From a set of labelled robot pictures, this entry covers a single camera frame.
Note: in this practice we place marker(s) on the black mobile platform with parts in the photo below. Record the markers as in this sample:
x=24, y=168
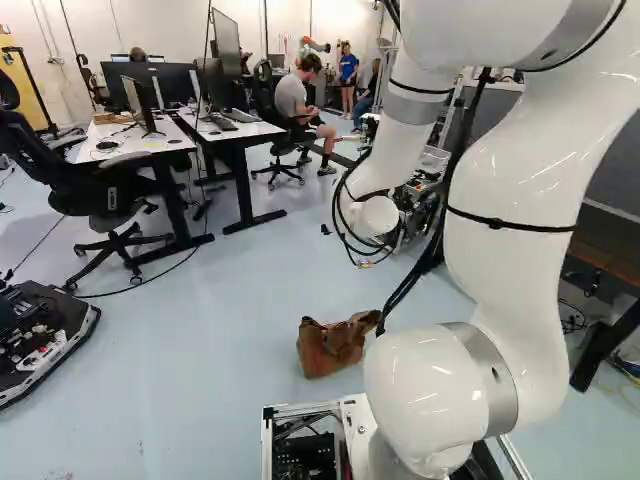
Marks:
x=35, y=340

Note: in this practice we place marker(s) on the white desk with black legs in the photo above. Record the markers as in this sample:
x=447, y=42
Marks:
x=130, y=137
x=240, y=131

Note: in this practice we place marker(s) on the black computer monitor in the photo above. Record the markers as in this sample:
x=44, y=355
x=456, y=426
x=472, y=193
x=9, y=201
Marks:
x=150, y=82
x=226, y=35

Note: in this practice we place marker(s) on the small black floor piece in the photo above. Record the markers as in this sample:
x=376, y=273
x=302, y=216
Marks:
x=325, y=229

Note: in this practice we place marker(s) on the metal equipment cart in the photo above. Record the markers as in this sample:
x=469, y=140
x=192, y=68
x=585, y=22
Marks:
x=417, y=200

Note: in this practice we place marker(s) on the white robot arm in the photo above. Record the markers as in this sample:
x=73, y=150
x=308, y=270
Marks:
x=515, y=175

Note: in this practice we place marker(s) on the person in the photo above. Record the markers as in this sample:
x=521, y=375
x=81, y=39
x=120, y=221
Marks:
x=366, y=92
x=347, y=70
x=292, y=97

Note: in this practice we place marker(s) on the black office chair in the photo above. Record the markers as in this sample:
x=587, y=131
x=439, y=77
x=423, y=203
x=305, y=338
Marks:
x=75, y=185
x=282, y=145

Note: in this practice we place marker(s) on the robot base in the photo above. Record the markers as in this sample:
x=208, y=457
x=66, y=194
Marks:
x=305, y=440

